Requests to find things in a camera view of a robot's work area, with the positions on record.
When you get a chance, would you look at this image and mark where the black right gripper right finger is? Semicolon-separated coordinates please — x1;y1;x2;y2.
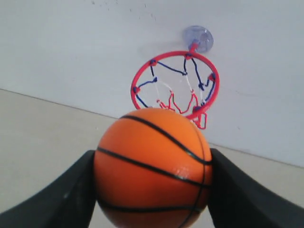
208;148;304;228

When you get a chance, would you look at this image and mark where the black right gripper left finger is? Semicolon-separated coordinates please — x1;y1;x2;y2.
0;150;96;228

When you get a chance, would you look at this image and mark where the small orange basketball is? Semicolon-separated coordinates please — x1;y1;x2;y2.
94;108;213;228

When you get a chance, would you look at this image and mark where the red mini basketball hoop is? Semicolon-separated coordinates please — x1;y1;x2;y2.
130;41;220;129

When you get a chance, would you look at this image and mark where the clear suction cup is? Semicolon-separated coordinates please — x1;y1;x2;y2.
182;25;214;53

